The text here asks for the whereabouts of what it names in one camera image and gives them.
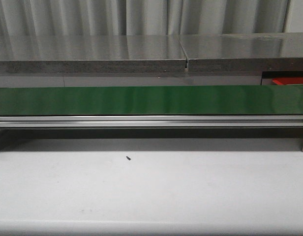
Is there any grey right back bench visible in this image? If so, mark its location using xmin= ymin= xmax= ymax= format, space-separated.
xmin=180 ymin=32 xmax=303 ymax=72

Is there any aluminium conveyor frame rail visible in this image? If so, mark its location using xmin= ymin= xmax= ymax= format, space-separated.
xmin=0 ymin=115 xmax=303 ymax=129

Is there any red plastic bin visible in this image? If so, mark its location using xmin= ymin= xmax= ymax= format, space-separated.
xmin=272 ymin=77 xmax=303 ymax=85

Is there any grey bench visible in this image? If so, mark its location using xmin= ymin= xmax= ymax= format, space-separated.
xmin=180 ymin=32 xmax=303 ymax=72
xmin=0 ymin=35 xmax=186 ymax=74

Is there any grey left back bench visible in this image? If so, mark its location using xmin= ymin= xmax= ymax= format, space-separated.
xmin=0 ymin=35 xmax=186 ymax=74

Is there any grey pleated curtain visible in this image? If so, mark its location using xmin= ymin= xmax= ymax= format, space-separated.
xmin=0 ymin=0 xmax=289 ymax=36

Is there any green conveyor belt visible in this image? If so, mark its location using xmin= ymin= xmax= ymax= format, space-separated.
xmin=0 ymin=85 xmax=303 ymax=116

